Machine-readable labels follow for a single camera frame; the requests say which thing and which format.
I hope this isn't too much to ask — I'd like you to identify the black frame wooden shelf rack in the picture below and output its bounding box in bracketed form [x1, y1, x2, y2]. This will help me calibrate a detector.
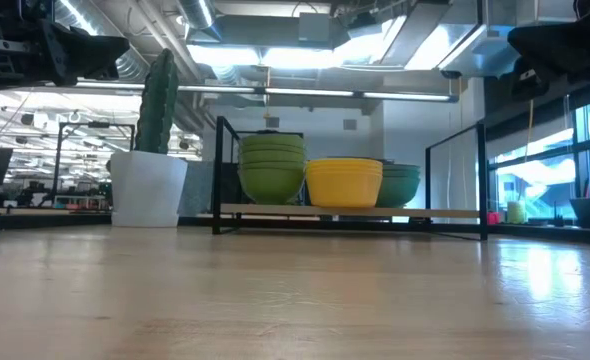
[212, 114, 491, 242]

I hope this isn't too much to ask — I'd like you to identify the grey rectangular air duct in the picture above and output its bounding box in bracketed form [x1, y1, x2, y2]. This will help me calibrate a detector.
[374, 0, 576, 79]

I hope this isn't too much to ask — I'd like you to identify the silver round ventilation duct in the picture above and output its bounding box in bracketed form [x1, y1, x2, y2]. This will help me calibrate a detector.
[174, 0, 220, 31]

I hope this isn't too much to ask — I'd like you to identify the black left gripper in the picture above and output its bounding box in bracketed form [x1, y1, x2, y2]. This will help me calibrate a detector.
[0, 0, 131, 94]

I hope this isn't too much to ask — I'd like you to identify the large glass window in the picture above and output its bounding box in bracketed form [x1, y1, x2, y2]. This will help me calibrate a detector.
[488, 92, 590, 225]

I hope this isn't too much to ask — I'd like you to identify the green cactus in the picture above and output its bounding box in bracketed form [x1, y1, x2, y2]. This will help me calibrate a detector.
[134, 48, 180, 155]

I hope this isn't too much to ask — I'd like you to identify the grey ceiling box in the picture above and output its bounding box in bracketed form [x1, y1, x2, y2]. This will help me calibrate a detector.
[298, 12, 332, 44]

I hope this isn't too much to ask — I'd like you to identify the white hexagonal plant pot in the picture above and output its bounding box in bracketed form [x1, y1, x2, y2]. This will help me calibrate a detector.
[109, 149, 189, 229]

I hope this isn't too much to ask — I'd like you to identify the black aluminium rig frame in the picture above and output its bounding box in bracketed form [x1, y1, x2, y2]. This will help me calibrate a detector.
[0, 209, 590, 247]

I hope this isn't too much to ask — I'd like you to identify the yellow-green cylindrical container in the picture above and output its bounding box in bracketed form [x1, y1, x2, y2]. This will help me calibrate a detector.
[506, 200, 528, 225]

